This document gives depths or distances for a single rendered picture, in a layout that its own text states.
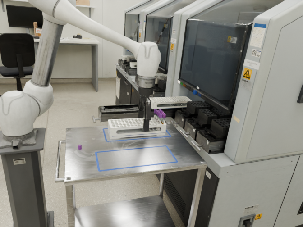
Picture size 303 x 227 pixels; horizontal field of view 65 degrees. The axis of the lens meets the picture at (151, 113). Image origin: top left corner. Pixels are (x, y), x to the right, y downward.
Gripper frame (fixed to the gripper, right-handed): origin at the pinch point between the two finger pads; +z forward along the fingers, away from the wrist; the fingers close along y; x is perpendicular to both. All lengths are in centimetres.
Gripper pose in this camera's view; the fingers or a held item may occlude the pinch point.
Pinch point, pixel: (143, 122)
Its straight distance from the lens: 127.6
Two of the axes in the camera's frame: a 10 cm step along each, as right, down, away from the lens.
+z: -0.8, 9.2, 3.8
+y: 3.0, 3.9, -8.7
